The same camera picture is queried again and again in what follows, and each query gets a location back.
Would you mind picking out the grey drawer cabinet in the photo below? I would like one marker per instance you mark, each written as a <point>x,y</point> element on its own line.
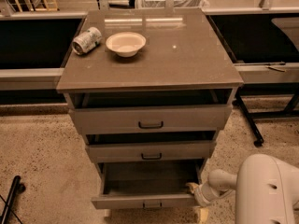
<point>182,64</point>

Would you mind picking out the grey middle drawer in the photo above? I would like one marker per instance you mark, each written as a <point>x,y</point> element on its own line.
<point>151,151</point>

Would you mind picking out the grey bottom drawer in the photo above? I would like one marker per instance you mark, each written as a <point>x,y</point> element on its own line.
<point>148,184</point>

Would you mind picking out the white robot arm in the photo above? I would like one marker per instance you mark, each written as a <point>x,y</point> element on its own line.
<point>266,190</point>

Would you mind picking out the grey drawer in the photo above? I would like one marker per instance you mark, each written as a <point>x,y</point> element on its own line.
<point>151,151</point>
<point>148,184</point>
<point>163,119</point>

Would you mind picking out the crushed green white can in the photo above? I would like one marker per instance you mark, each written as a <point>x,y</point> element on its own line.
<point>86,41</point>

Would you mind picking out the grey top drawer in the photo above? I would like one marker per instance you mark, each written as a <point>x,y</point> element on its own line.
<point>163,119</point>

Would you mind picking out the black stand leg left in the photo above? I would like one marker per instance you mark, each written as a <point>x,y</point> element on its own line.
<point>16,188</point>

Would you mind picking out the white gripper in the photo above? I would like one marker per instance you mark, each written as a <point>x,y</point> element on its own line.
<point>201,195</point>

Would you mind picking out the white paper bowl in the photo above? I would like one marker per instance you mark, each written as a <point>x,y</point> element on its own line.
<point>126,44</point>

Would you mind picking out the black table leg frame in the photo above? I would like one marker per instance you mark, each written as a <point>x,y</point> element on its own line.
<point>288,111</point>

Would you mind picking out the white wire basket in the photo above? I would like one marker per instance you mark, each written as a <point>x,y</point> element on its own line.
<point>141,4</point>

